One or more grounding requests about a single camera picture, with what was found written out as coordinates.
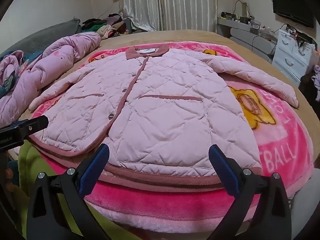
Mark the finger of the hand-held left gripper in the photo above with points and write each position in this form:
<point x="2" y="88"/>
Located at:
<point x="33" y="126"/>

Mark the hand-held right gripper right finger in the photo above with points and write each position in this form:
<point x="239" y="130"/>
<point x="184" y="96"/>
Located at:
<point x="223" y="165"/>

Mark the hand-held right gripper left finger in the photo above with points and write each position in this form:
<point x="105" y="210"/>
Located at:
<point x="96" y="165"/>

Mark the pink quilted jacket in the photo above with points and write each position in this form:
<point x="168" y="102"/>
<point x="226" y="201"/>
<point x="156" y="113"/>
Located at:
<point x="162" y="105"/>

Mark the dark clothes heap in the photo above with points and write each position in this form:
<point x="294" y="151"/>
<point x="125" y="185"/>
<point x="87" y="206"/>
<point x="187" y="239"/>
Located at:
<point x="306" y="90"/>

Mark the pile of clothes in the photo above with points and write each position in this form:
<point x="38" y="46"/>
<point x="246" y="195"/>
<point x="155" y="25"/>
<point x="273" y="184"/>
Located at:
<point x="110" y="26"/>

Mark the person's left hand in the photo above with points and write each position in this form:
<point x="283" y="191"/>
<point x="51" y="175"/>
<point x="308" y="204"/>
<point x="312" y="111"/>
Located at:
<point x="9" y="173"/>

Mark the pink printed blanket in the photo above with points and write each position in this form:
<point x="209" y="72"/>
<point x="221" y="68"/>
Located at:
<point x="275" y="135"/>

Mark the pink duvet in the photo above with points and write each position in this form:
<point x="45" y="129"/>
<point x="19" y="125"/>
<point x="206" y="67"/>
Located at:
<point x="62" y="52"/>

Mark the grey quilted pillow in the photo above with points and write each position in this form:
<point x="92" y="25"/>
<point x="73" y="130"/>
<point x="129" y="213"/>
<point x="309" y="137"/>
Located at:
<point x="37" y="37"/>

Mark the purple cloth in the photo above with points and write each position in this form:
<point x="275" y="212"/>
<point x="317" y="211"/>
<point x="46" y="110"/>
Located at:
<point x="317" y="80"/>

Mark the white drawer chest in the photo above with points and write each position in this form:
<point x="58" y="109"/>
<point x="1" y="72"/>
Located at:
<point x="287" y="55"/>

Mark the tan bed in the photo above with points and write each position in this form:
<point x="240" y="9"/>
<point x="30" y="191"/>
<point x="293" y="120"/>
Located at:
<point x="175" y="36"/>

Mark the grey desk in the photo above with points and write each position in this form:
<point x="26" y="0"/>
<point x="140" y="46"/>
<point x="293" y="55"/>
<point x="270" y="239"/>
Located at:
<point x="230" y="23"/>

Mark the arched desk mirror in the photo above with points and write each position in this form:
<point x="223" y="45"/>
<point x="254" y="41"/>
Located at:
<point x="243" y="5"/>

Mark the white satin curtain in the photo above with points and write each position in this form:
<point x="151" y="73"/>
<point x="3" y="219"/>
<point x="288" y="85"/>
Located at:
<point x="170" y="5"/>

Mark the black wall television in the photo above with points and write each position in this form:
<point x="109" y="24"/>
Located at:
<point x="292" y="5"/>

